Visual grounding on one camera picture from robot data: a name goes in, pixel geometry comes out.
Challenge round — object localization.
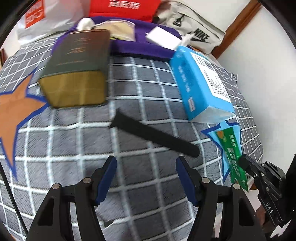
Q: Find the black watch strap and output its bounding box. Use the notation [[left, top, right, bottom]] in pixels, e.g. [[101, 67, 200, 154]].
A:
[[109, 108, 201, 158]]

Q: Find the white sponge block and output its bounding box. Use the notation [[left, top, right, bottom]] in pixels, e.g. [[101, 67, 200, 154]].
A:
[[145, 27, 182, 50]]

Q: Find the white drawstring pouch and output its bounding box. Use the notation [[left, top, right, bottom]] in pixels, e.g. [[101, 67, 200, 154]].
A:
[[76, 18, 136, 42]]

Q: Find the fruit print sachet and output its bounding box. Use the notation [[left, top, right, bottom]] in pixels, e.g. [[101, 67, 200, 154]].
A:
[[180, 34, 194, 47]]

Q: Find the yellow black pouch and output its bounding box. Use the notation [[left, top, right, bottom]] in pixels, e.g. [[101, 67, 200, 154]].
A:
[[110, 36, 130, 41]]

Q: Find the right hand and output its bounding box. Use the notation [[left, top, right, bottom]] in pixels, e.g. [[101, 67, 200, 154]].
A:
[[255, 205, 272, 233]]

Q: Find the grey checked bed cover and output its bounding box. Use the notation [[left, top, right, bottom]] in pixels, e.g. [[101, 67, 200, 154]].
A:
[[1, 36, 263, 240]]

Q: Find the blue tissue pack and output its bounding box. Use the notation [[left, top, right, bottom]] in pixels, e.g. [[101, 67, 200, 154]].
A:
[[170, 46, 235, 124]]

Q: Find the dark green tin box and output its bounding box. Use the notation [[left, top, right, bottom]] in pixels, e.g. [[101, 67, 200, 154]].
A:
[[39, 30, 110, 108]]

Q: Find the grey Nike bag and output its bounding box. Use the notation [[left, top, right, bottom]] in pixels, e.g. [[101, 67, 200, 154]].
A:
[[154, 1, 225, 54]]

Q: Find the purple fluffy towel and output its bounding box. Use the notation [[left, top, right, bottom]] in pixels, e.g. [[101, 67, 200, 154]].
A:
[[52, 19, 181, 64]]

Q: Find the white Miniso plastic bag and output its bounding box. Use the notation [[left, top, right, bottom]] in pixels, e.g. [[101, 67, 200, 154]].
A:
[[16, 1, 84, 45]]

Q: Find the red paper bag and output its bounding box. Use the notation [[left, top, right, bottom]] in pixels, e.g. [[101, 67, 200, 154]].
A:
[[89, 0, 161, 22]]

